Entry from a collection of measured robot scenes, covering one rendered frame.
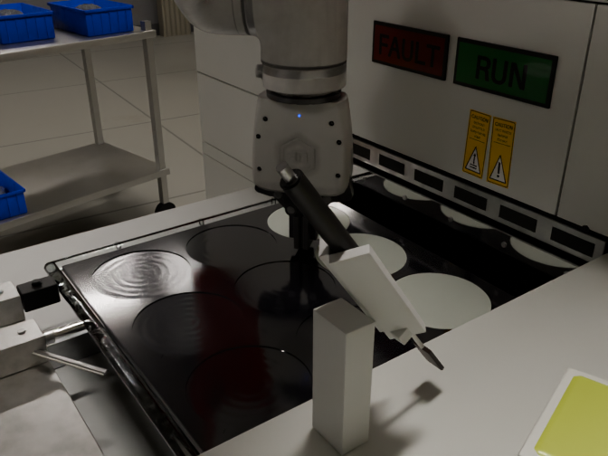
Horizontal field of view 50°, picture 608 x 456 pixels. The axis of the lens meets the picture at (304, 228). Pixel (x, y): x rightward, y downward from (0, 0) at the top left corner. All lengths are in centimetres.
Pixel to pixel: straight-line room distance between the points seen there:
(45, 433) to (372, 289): 31
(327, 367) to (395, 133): 48
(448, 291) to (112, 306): 33
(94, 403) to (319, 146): 33
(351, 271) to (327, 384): 8
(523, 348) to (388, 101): 40
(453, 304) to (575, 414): 33
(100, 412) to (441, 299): 34
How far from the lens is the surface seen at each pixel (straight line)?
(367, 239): 75
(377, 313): 36
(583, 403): 35
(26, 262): 94
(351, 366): 35
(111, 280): 70
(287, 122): 65
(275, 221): 79
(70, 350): 72
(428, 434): 41
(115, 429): 64
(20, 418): 58
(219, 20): 63
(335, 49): 62
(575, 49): 63
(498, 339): 49
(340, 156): 65
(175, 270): 70
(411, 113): 77
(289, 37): 61
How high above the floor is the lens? 125
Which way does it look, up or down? 27 degrees down
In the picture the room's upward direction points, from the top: straight up
